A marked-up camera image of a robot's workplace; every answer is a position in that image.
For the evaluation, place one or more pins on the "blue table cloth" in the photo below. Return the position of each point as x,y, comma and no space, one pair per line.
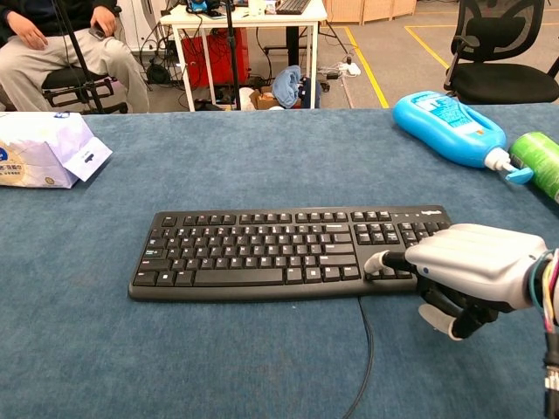
218,349

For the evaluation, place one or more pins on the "seated person in grey trousers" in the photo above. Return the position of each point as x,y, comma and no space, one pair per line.
52,52

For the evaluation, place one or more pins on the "white desk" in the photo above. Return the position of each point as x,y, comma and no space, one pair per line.
244,19

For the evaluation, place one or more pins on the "black tripod pole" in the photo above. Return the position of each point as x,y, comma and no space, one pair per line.
233,52

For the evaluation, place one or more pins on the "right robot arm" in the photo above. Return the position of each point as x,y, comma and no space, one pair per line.
551,331

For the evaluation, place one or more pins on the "white tissue pack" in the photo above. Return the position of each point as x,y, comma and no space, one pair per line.
39,150

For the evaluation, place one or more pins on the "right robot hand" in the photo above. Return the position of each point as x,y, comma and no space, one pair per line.
480,262

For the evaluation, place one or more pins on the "red box under desk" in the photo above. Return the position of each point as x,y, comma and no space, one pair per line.
216,57

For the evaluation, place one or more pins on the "white power strip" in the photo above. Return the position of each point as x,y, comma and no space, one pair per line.
349,68

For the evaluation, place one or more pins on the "black tripod stand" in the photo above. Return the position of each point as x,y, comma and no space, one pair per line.
78,48

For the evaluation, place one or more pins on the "green cylindrical can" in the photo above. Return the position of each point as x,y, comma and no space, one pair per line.
539,161

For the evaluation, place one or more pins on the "blue detergent bottle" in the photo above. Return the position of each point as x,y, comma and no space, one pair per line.
450,128

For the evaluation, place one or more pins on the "black mesh office chair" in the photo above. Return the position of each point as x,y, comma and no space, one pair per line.
502,48

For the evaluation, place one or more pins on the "dark keyboard on desk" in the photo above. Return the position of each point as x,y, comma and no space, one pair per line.
292,6

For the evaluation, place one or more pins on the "wooden folding screen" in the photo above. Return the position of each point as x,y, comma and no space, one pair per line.
371,9

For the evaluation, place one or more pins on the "cardboard box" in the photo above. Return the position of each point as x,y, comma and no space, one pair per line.
262,98

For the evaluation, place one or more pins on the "black swivel chair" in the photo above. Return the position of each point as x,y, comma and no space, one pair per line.
74,89

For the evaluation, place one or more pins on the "blue cloth bundle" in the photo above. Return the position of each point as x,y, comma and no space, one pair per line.
287,86

